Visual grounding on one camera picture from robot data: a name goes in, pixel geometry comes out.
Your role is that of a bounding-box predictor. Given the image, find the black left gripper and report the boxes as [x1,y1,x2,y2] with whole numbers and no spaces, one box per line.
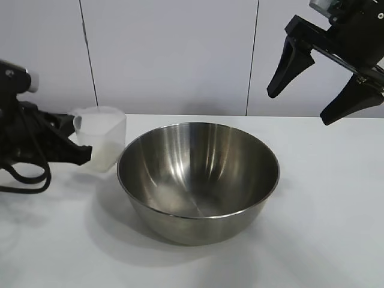
[0,92,94,169]

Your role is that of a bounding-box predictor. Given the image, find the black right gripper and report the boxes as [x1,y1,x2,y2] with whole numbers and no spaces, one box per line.
[266,0,384,126]

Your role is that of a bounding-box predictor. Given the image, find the clear plastic measuring cup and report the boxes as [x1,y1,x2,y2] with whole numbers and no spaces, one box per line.
[67,106,127,173]

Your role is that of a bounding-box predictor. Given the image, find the white rice grains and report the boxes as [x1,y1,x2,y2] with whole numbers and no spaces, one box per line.
[89,140,125,173]

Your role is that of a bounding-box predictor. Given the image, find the stainless steel mixing bowl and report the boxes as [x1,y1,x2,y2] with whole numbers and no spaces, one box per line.
[116,122,281,247]

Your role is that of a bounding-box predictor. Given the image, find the black cable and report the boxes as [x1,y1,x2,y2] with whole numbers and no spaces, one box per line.
[0,100,52,193]

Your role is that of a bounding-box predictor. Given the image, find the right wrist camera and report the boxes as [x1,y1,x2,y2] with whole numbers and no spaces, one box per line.
[308,0,340,17]

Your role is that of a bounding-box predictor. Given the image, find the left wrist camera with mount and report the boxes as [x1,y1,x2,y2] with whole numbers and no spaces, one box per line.
[0,59,40,94]

